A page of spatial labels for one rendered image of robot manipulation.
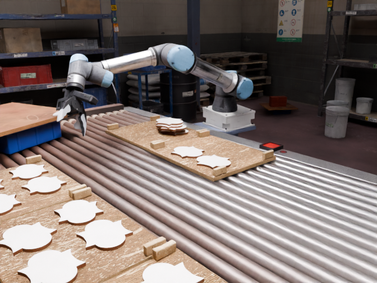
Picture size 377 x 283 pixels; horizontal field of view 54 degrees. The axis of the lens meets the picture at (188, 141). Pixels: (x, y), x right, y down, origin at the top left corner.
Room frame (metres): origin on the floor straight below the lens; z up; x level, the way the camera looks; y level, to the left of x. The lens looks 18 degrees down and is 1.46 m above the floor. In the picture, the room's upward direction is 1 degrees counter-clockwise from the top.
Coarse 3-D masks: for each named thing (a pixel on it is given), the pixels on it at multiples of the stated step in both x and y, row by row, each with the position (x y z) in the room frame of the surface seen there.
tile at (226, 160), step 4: (204, 156) 1.41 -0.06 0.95; (208, 156) 1.41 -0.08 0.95; (212, 156) 1.41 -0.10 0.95; (216, 156) 1.41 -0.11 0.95; (200, 160) 1.37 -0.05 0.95; (204, 160) 1.37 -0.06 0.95; (208, 160) 1.37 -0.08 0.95; (212, 160) 1.37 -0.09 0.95; (216, 160) 1.37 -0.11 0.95; (220, 160) 1.37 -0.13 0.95; (224, 160) 1.37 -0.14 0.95; (228, 160) 1.39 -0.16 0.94; (200, 164) 1.33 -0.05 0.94; (204, 164) 1.33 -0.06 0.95; (208, 164) 1.32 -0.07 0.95; (212, 164) 1.32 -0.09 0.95; (216, 164) 1.32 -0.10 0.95; (220, 164) 1.32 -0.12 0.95; (224, 164) 1.32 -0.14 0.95; (228, 164) 1.32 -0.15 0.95; (212, 168) 1.29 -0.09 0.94
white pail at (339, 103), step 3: (327, 102) 5.18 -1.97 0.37; (330, 102) 5.31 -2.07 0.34; (333, 102) 5.32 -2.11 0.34; (336, 102) 5.32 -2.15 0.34; (339, 102) 5.30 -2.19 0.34; (342, 102) 5.27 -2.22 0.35; (345, 102) 5.23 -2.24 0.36; (327, 105) 5.19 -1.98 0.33; (330, 105) 5.11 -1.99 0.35; (333, 105) 5.08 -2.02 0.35; (336, 105) 5.06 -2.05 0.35; (339, 105) 5.05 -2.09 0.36; (342, 105) 5.05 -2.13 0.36; (345, 105) 5.07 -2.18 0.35
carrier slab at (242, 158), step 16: (176, 144) 1.60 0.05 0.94; (192, 144) 1.60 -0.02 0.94; (208, 144) 1.59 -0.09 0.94; (224, 144) 1.59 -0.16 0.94; (240, 144) 1.59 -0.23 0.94; (176, 160) 1.40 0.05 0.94; (192, 160) 1.40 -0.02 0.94; (240, 160) 1.39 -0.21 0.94; (256, 160) 1.39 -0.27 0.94; (272, 160) 1.42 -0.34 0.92; (208, 176) 1.24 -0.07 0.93; (224, 176) 1.25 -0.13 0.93
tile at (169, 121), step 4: (160, 120) 1.82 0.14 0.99; (164, 120) 1.81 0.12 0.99; (168, 120) 1.81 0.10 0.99; (172, 120) 1.81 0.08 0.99; (176, 120) 1.81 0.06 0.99; (180, 120) 1.81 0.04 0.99; (160, 124) 1.77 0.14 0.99; (164, 124) 1.76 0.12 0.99; (168, 124) 1.74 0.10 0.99; (172, 124) 1.76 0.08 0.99; (176, 124) 1.75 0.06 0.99; (180, 124) 1.76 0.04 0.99
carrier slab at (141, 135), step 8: (120, 128) 1.89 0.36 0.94; (128, 128) 1.89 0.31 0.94; (136, 128) 1.88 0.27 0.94; (144, 128) 1.88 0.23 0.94; (152, 128) 1.88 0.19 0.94; (120, 136) 1.74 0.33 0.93; (128, 136) 1.73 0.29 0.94; (136, 136) 1.73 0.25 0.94; (144, 136) 1.73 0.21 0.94; (152, 136) 1.73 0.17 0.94; (160, 136) 1.73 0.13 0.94; (168, 136) 1.72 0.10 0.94; (176, 136) 1.72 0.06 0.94; (184, 136) 1.72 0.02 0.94; (192, 136) 1.72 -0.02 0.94; (136, 144) 1.62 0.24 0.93; (144, 144) 1.61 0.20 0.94; (168, 144) 1.60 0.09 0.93
